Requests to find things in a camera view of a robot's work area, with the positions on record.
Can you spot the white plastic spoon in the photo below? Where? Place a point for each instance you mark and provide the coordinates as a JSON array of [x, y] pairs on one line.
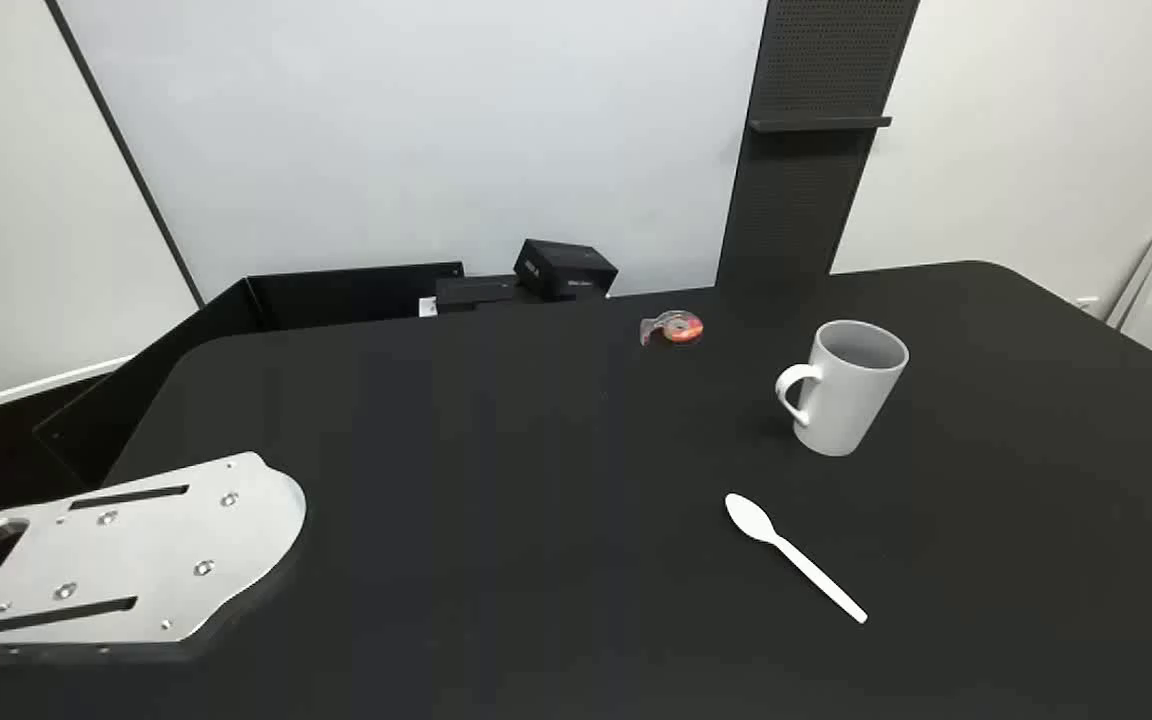
[[752, 517]]

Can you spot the small black box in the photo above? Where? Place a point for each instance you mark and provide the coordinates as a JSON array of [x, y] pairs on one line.
[[566, 267]]

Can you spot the red tape dispenser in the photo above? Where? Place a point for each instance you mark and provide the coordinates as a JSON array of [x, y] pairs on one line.
[[679, 326]]

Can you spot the small white tag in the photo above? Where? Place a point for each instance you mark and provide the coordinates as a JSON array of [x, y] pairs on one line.
[[426, 306]]

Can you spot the white board panel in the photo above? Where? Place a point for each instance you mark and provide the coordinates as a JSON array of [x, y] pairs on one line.
[[442, 135]]

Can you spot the black low side cabinet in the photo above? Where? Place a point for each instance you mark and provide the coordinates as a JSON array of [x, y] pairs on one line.
[[309, 298]]

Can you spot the black vertical pillar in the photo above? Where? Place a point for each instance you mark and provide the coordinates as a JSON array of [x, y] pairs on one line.
[[803, 203]]

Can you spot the silver metal mounting plate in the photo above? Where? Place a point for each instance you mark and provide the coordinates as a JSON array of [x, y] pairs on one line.
[[136, 546]]

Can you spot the black pillar shelf bracket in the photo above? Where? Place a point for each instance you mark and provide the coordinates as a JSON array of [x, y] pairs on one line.
[[816, 125]]

